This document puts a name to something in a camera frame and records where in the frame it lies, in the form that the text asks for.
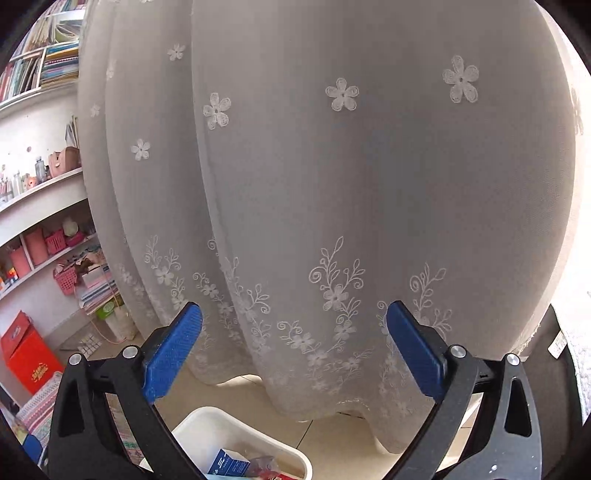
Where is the checked grey cloth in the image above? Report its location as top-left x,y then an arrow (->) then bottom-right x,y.
60,323 -> 107,358

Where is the pile of folders and boxes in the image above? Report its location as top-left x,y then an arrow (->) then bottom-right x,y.
76,258 -> 123,319

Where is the white bookshelf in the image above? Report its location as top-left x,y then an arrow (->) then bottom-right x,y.
0,0 -> 121,407

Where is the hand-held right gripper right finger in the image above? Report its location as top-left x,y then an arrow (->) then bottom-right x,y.
383,300 -> 543,480

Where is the pink felt holder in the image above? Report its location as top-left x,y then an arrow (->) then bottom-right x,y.
48,147 -> 81,178

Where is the beige flower lace curtain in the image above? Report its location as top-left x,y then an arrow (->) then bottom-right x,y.
76,0 -> 591,455

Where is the pink pen cup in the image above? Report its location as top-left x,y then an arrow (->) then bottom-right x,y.
10,244 -> 31,278

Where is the blue paper carton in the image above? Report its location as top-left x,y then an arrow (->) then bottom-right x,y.
207,449 -> 252,477

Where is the tall pink cup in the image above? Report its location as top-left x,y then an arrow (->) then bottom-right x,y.
24,229 -> 49,266

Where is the white tote bag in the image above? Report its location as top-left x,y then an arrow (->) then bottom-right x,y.
105,305 -> 137,342

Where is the red envelope blue print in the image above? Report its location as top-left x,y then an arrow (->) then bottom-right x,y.
0,310 -> 35,354

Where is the white plastic bin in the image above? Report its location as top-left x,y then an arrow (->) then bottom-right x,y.
139,406 -> 314,480

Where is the red cardboard box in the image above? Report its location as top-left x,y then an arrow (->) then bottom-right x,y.
0,310 -> 65,395

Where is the dark cloth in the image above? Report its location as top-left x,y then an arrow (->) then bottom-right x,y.
519,302 -> 591,416

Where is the clear crumpled plastic wrapper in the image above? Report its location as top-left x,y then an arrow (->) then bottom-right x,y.
249,456 -> 278,476

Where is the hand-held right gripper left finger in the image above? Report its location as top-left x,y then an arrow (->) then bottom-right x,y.
46,301 -> 206,480

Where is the large pink mesh basket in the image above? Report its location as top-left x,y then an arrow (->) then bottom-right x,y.
53,265 -> 79,296

